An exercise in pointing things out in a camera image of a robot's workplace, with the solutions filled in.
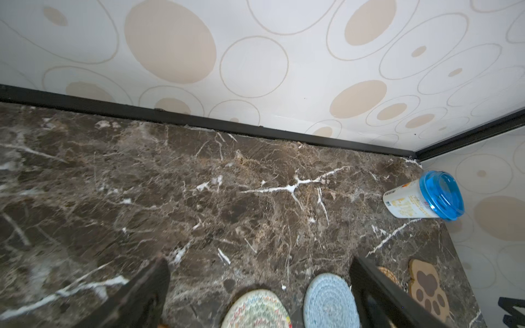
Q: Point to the rattan woven coaster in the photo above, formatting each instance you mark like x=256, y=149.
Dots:
x=389, y=274

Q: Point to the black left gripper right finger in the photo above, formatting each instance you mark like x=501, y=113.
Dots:
x=381, y=303

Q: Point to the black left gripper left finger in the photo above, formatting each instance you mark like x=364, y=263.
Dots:
x=139, y=303

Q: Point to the white cup blue lid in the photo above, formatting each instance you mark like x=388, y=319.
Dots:
x=434, y=195

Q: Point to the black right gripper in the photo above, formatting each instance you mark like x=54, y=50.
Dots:
x=513, y=318

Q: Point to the cork paw coaster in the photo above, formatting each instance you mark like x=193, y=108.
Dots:
x=425, y=289

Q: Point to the blue woven coaster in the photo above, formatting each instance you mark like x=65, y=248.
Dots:
x=329, y=302

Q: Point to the multicolour woven coaster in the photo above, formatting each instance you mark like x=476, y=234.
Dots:
x=258, y=308

